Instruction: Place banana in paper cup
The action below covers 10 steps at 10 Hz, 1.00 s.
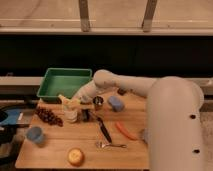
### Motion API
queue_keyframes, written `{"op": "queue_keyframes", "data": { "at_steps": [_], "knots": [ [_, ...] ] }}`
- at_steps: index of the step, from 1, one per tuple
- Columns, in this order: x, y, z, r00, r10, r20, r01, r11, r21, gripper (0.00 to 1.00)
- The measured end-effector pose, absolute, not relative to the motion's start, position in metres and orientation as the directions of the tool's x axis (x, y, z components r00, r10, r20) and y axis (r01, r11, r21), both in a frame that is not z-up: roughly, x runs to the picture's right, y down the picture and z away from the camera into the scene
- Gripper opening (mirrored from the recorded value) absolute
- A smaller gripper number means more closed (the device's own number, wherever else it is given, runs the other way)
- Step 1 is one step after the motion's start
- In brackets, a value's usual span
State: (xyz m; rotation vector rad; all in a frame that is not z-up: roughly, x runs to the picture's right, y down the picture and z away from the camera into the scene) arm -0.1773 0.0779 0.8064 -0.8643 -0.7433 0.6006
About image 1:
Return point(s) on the blue sponge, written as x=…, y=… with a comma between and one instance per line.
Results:
x=116, y=104

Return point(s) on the yellow banana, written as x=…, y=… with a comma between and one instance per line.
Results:
x=64, y=100

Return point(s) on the metal fork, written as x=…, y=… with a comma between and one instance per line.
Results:
x=103, y=145

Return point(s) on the orange carrot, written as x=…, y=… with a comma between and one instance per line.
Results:
x=120, y=127

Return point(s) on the white paper cup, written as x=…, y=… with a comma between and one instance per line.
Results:
x=70, y=114

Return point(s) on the bunch of dark grapes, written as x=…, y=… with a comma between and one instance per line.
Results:
x=48, y=116

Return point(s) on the small black box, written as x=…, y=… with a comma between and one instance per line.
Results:
x=85, y=115

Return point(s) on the green plastic tray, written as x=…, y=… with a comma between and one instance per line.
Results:
x=65, y=81

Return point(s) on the blue and black device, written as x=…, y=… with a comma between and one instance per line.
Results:
x=9, y=121

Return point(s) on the light blue cloth object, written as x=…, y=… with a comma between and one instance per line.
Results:
x=145, y=136

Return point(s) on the black rectangular block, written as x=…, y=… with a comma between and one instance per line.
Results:
x=121, y=92

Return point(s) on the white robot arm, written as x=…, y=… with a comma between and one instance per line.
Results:
x=173, y=117

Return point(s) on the small metal cup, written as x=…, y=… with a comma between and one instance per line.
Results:
x=98, y=102

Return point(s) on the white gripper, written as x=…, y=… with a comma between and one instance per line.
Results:
x=85, y=95

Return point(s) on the blue plastic cup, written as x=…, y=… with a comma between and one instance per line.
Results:
x=35, y=135

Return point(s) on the black handled knife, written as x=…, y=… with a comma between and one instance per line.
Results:
x=102, y=127

